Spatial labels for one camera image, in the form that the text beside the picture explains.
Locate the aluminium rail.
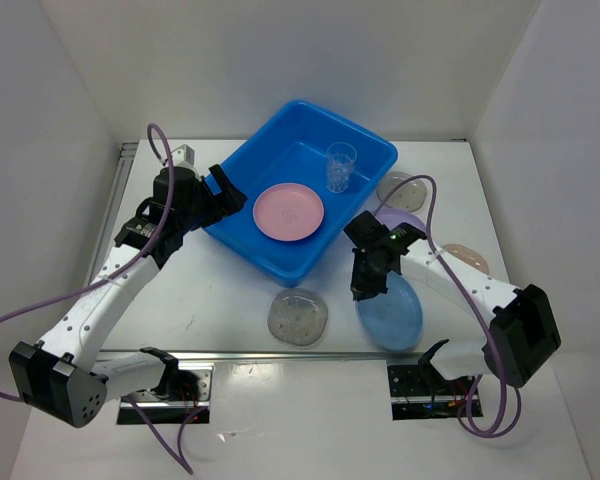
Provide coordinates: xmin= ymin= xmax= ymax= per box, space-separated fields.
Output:
xmin=99 ymin=349 xmax=441 ymax=362
xmin=85 ymin=142 xmax=139 ymax=285

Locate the purple cable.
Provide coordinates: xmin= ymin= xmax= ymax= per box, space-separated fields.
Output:
xmin=0 ymin=123 xmax=196 ymax=475
xmin=369 ymin=173 xmax=523 ymax=439

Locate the blue plastic bin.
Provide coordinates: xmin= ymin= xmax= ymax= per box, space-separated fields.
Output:
xmin=206 ymin=100 xmax=398 ymax=287

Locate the aluminium rail front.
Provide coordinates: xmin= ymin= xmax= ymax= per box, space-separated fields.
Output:
xmin=99 ymin=349 xmax=441 ymax=362

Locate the aluminium rail left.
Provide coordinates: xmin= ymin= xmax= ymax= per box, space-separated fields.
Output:
xmin=85 ymin=142 xmax=139 ymax=285

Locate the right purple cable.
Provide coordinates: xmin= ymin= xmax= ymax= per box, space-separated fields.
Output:
xmin=369 ymin=173 xmax=523 ymax=439

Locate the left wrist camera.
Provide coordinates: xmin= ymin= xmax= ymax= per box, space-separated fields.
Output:
xmin=171 ymin=144 xmax=195 ymax=169

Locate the pink translucent dish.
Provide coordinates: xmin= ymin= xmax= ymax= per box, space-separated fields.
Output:
xmin=443 ymin=243 xmax=490 ymax=275

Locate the blue round plate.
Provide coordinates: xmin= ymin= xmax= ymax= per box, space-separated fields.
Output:
xmin=355 ymin=273 xmax=423 ymax=352

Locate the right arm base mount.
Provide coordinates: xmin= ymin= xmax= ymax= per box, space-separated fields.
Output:
xmin=386 ymin=363 xmax=475 ymax=421

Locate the pink round plate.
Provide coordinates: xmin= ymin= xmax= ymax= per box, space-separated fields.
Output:
xmin=252 ymin=183 xmax=324 ymax=242

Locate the purple round plate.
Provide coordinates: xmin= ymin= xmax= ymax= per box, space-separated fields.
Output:
xmin=375 ymin=208 xmax=426 ymax=232

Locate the grey translucent speckled dish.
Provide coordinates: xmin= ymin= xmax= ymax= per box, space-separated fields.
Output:
xmin=267 ymin=288 xmax=329 ymax=348

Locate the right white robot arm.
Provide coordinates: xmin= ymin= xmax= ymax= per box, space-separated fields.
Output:
xmin=344 ymin=211 xmax=561 ymax=393

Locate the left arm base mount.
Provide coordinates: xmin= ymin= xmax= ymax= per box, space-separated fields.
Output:
xmin=129 ymin=362 xmax=214 ymax=425

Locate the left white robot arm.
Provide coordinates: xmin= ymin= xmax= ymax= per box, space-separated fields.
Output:
xmin=9 ymin=165 xmax=247 ymax=428

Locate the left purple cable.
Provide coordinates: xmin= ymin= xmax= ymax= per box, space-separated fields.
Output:
xmin=0 ymin=123 xmax=196 ymax=475

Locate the clear plastic cup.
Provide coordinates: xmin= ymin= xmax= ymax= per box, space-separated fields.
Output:
xmin=326 ymin=165 xmax=352 ymax=193
xmin=326 ymin=142 xmax=357 ymax=175

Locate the clear translucent dish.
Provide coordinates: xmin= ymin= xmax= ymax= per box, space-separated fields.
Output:
xmin=376 ymin=171 xmax=428 ymax=212

